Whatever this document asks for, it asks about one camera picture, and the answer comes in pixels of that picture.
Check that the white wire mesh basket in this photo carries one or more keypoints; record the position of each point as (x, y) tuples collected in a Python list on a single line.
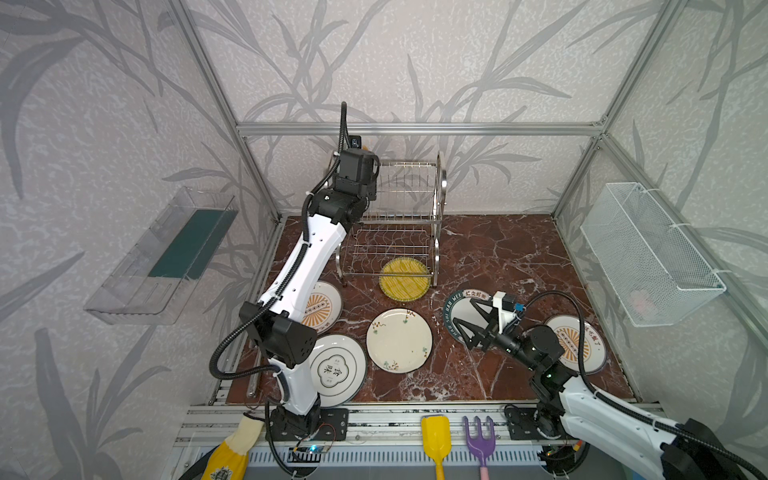
[(658, 275)]

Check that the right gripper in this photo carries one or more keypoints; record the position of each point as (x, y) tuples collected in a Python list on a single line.
[(491, 333)]

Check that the green rim white plate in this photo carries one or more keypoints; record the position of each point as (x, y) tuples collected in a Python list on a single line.
[(458, 306)]

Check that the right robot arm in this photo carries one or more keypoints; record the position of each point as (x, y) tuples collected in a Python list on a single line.
[(652, 446)]

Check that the purple toy fork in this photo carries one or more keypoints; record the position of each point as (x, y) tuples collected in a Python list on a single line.
[(481, 444)]

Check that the clear plastic wall shelf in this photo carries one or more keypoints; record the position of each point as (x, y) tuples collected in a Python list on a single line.
[(154, 281)]

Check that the yellow banana toy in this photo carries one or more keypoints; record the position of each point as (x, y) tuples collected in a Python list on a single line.
[(229, 460)]

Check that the white plate black emblem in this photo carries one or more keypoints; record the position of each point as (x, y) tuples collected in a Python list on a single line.
[(338, 366)]

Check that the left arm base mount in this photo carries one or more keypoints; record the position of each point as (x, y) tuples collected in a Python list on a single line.
[(324, 424)]

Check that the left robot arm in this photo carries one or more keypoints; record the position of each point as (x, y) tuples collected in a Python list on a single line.
[(329, 211)]

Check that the steel dish rack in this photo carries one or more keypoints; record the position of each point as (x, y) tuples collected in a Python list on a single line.
[(404, 221)]

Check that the yellow toy shovel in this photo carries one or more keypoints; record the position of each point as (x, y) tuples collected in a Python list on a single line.
[(436, 438)]

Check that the cream floral plate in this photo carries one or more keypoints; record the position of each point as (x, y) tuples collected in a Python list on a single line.
[(399, 341)]

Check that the yellow green woven plate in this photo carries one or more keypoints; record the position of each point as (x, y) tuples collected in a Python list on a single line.
[(404, 279)]

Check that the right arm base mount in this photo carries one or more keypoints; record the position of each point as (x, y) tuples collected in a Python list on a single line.
[(523, 424)]

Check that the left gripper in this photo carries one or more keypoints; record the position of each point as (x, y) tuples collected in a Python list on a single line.
[(365, 182)]

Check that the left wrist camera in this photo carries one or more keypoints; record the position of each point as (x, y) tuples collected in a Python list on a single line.
[(355, 142)]

